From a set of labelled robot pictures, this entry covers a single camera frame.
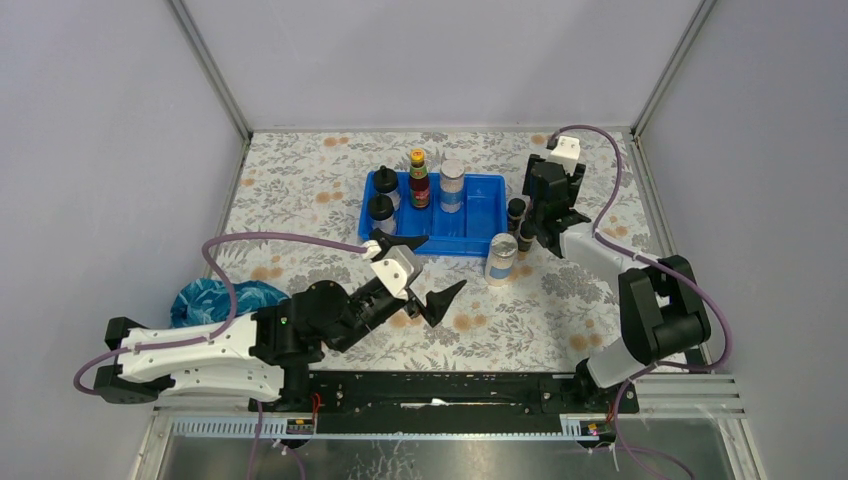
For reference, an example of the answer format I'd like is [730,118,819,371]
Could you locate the yellow cap sauce bottle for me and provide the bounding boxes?
[408,149,430,210]

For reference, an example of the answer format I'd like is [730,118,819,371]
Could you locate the silver lid spice tin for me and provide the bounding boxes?
[439,159,465,214]
[484,233,518,287]

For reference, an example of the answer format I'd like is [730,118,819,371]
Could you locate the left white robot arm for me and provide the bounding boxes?
[73,229,466,411]

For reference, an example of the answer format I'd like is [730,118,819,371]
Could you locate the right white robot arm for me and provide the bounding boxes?
[522,154,712,412]

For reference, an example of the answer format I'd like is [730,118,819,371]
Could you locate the rear small dark spice bottle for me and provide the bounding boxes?
[507,197,527,234]

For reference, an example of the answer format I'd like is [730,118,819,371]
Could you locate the small dark spice bottle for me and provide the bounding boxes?
[507,197,527,234]
[516,220,536,255]

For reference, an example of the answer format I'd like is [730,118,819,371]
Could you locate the front small dark spice bottle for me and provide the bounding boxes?
[516,220,536,255]

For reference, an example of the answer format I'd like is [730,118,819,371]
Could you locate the blue plastic divided bin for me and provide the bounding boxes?
[394,171,507,257]

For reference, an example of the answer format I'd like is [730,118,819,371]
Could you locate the floral table mat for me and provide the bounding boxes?
[226,131,657,372]

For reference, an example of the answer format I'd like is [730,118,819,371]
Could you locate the blue patterned cloth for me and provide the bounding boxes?
[170,278,289,328]

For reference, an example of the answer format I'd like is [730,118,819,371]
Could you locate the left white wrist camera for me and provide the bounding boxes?
[361,240,423,301]

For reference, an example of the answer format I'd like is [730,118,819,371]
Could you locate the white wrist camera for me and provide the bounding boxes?
[547,135,581,170]
[361,240,423,301]

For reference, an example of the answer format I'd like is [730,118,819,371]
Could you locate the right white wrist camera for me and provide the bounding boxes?
[547,135,581,170]

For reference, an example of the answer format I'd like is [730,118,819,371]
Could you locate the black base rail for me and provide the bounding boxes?
[248,370,640,433]

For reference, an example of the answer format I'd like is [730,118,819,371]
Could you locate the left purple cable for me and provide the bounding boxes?
[72,231,372,397]

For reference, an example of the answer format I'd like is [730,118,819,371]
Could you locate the slotted cable duct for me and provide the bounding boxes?
[171,416,600,442]

